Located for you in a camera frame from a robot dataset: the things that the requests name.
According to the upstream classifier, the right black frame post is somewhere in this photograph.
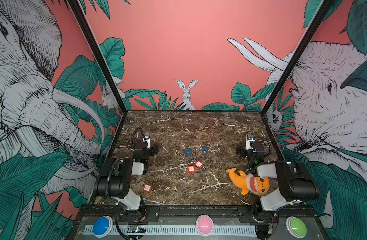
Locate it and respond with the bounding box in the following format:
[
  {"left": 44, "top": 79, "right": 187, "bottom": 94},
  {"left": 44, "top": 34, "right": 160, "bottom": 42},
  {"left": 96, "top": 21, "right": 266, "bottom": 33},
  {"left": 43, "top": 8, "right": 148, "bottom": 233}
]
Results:
[{"left": 260, "top": 0, "right": 334, "bottom": 115}]

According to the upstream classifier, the black frame post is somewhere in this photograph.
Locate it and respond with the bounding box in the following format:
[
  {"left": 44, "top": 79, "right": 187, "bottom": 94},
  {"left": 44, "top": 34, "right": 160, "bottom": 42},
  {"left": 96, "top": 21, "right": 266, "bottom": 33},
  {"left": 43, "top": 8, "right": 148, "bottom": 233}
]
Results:
[
  {"left": 260, "top": 0, "right": 334, "bottom": 115},
  {"left": 67, "top": 0, "right": 127, "bottom": 114}
]

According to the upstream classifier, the blue push button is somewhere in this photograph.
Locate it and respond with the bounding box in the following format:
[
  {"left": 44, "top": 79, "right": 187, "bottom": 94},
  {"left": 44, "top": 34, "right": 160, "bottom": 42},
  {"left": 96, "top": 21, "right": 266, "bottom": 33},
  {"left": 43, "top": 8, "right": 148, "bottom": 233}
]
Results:
[{"left": 93, "top": 216, "right": 113, "bottom": 238}]

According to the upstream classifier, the white vented strip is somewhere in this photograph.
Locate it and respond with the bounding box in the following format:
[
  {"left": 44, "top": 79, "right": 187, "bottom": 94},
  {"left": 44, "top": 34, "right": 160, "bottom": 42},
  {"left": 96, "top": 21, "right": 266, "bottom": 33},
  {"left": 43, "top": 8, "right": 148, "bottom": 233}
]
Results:
[{"left": 82, "top": 224, "right": 257, "bottom": 237}]

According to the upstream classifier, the orange shark plush toy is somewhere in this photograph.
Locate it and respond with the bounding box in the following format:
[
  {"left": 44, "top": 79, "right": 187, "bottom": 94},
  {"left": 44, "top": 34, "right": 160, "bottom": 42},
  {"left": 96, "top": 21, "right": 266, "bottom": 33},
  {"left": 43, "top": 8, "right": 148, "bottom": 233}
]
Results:
[{"left": 226, "top": 168, "right": 269, "bottom": 196}]

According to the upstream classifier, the red padlock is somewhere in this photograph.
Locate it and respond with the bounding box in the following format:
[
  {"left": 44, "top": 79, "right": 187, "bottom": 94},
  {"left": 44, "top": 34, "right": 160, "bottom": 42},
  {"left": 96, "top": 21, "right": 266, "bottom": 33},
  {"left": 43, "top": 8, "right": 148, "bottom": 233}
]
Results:
[
  {"left": 142, "top": 184, "right": 154, "bottom": 193},
  {"left": 194, "top": 161, "right": 203, "bottom": 169},
  {"left": 187, "top": 166, "right": 195, "bottom": 173}
]

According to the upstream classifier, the green push button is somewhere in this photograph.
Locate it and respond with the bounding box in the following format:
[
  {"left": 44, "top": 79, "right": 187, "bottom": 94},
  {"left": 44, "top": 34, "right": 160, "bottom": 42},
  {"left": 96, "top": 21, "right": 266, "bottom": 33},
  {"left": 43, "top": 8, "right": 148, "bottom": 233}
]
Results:
[{"left": 285, "top": 217, "right": 307, "bottom": 239}]

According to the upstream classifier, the pink push button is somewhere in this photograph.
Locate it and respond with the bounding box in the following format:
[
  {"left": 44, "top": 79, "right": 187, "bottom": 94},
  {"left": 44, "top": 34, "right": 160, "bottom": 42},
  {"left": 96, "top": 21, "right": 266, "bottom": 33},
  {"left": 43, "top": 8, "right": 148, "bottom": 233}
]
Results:
[{"left": 195, "top": 215, "right": 214, "bottom": 237}]

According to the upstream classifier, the black front mounting rail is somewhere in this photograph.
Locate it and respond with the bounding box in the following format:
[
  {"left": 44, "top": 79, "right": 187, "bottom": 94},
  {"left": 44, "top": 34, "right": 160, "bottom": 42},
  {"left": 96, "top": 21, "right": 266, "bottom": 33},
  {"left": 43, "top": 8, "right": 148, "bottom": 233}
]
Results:
[{"left": 75, "top": 205, "right": 317, "bottom": 223}]

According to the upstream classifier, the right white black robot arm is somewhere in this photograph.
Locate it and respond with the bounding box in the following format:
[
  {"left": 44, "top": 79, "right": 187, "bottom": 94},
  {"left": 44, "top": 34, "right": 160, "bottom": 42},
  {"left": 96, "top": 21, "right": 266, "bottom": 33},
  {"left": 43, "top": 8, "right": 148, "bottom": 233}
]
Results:
[{"left": 226, "top": 135, "right": 320, "bottom": 223}]

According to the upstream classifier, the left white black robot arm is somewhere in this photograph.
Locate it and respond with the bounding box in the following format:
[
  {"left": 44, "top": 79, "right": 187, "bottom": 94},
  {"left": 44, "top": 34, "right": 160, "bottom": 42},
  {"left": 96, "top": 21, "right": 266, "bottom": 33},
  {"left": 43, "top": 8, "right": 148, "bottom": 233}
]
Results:
[{"left": 93, "top": 127, "right": 158, "bottom": 215}]

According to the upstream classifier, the left black frame post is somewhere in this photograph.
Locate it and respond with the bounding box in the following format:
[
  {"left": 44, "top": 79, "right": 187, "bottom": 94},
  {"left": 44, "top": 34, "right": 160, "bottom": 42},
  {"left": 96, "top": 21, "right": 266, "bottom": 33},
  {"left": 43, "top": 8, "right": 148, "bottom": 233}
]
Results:
[{"left": 67, "top": 0, "right": 127, "bottom": 114}]

